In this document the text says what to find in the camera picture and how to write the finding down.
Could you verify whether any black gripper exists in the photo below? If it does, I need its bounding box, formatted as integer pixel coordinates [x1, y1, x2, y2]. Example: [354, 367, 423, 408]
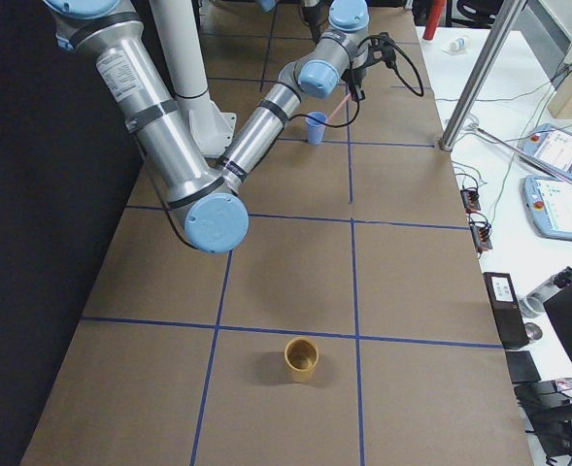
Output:
[347, 62, 366, 102]

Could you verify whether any blue paper cup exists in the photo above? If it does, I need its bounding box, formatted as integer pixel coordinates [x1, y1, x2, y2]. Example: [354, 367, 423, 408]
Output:
[305, 112, 327, 146]

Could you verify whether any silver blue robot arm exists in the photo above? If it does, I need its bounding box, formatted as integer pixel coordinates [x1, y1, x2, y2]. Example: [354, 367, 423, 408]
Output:
[48, 1, 369, 253]

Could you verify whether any yellow cup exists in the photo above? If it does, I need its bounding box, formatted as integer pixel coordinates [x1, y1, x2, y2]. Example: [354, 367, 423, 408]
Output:
[284, 337, 320, 383]

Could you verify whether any small plastic bottle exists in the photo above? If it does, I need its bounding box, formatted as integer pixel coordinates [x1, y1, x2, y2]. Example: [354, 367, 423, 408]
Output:
[449, 36, 470, 53]

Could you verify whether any red cylinder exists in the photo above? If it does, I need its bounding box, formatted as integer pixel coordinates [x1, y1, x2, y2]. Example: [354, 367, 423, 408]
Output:
[422, 0, 447, 41]

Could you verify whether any upper small circuit board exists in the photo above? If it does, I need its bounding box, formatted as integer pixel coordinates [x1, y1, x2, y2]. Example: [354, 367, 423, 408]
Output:
[460, 187, 481, 214]

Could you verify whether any small circuit board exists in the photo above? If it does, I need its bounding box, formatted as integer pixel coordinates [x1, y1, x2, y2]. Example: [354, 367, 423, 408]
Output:
[460, 187, 481, 214]
[469, 222, 492, 253]

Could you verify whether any lower small circuit board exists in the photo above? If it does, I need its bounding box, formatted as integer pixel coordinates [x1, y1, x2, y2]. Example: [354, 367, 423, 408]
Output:
[469, 222, 492, 253]

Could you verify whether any upper teach pendant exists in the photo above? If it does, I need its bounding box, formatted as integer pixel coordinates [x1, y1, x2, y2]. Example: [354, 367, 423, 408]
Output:
[519, 123, 572, 178]

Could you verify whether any teach pendant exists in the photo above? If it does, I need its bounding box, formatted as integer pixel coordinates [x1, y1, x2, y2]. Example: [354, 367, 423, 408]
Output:
[519, 123, 572, 178]
[522, 176, 572, 242]

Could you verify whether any long metal rod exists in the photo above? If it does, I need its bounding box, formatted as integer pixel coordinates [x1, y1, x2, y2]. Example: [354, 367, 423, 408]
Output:
[468, 123, 572, 186]

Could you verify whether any lower teach pendant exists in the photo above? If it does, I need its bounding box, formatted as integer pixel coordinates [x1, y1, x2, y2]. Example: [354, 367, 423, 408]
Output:
[522, 176, 572, 242]

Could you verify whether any black box with label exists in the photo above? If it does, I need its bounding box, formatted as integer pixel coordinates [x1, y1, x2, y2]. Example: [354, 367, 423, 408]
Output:
[483, 272, 529, 350]

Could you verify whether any silver metal cylinder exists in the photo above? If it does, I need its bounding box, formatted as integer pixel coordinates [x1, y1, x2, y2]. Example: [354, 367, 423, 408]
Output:
[519, 274, 565, 318]

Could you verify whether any black flat pad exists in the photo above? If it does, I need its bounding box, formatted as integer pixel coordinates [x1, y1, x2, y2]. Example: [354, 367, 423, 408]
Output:
[505, 350, 541, 384]

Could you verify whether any black stand base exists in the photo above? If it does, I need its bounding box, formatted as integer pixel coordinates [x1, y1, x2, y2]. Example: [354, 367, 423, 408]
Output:
[514, 378, 572, 458]

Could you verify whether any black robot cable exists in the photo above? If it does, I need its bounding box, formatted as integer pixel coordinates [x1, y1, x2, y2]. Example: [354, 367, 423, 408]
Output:
[292, 34, 425, 129]

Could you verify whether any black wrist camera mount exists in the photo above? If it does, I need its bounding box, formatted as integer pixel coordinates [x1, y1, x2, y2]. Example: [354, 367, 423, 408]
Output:
[364, 32, 396, 69]

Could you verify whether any aluminium frame post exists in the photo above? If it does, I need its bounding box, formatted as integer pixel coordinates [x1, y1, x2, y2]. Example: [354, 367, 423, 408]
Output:
[439, 0, 527, 151]

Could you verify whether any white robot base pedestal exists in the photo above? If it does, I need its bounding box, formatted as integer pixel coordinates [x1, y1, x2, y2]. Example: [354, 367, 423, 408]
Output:
[150, 0, 237, 158]

